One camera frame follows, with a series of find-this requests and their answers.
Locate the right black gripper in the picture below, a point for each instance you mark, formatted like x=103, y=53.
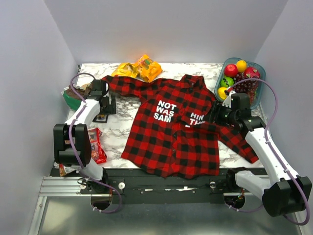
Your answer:
x=217, y=107

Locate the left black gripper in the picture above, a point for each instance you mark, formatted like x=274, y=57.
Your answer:
x=111, y=108

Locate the small black brooch card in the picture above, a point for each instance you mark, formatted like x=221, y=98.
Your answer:
x=101, y=118

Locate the red black plaid shirt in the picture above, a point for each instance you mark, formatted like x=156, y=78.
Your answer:
x=170, y=135

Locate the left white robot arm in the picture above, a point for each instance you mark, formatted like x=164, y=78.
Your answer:
x=72, y=146

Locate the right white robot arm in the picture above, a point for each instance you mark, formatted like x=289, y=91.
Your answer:
x=285, y=191

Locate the yellow lemon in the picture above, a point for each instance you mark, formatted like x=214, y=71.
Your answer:
x=223, y=93

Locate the green bowl with brown paper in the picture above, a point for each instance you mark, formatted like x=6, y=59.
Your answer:
x=72, y=99

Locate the purple grape bunch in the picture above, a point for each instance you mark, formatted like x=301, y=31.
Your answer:
x=247, y=87

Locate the teal plastic fruit container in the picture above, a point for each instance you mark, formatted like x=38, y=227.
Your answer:
x=233, y=60

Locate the red apple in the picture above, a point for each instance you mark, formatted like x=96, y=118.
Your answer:
x=231, y=70

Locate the yellow Lays chips bag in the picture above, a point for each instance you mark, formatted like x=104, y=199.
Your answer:
x=126, y=69

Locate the red candy snack bag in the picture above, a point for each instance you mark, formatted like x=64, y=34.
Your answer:
x=97, y=152

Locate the red dragon fruit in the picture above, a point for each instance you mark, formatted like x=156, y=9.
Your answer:
x=251, y=72

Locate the orange fruit top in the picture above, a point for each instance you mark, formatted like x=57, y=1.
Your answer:
x=241, y=65

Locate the orange snack bag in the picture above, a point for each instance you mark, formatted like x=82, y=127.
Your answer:
x=148, y=69

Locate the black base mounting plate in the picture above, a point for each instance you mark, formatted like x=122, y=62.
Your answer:
x=133, y=186

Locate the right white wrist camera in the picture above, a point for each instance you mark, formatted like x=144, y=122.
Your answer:
x=227, y=101

